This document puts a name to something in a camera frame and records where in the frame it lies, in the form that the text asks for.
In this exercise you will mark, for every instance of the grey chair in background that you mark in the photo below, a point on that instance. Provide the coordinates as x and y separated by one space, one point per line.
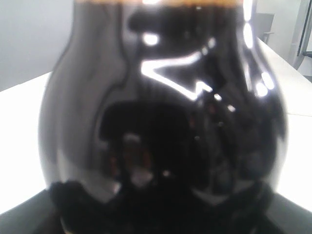
263 24

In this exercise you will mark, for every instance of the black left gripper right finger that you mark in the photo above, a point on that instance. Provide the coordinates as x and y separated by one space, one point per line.
282 216

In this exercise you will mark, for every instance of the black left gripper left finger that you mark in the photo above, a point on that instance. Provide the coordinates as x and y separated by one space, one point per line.
35 216

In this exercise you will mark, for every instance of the dark soy sauce bottle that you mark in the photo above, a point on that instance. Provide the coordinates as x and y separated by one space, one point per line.
162 117

